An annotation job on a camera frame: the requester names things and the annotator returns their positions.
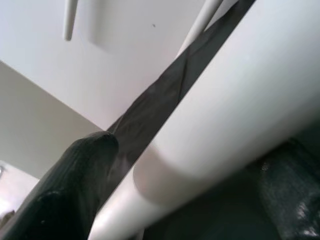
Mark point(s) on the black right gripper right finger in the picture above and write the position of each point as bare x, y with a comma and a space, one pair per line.
290, 195

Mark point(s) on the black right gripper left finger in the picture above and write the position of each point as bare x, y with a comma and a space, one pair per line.
65, 192

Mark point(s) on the white plastic children table top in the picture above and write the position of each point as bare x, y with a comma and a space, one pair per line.
237, 112

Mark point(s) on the black cloth table cover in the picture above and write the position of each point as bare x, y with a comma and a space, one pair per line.
162, 100

